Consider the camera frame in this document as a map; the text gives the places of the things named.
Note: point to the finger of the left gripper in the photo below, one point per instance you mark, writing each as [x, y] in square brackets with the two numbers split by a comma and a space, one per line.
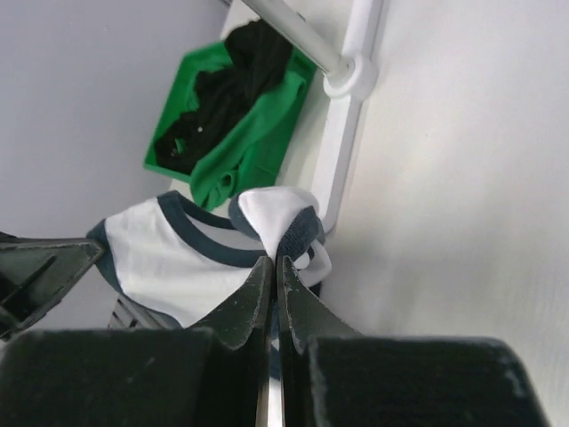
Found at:
[36, 274]

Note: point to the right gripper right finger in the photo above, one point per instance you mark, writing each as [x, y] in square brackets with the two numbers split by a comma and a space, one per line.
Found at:
[334, 376]

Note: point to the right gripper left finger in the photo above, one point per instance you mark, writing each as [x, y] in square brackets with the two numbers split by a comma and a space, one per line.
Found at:
[214, 373]

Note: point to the white navy-trimmed tank top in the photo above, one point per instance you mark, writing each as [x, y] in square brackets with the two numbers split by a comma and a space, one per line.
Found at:
[170, 256]

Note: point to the green garment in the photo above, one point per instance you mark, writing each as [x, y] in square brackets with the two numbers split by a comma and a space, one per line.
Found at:
[252, 153]

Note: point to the green plastic bin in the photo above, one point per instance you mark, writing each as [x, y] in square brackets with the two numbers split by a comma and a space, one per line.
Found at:
[181, 97]

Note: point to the silver clothes rack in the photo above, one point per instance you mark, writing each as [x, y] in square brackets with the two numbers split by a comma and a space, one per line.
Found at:
[350, 75]

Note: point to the black garment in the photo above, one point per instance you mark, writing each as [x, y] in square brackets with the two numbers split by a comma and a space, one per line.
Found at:
[259, 58]

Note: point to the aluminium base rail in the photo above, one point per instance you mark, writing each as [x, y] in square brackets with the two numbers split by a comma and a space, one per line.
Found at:
[130, 315]

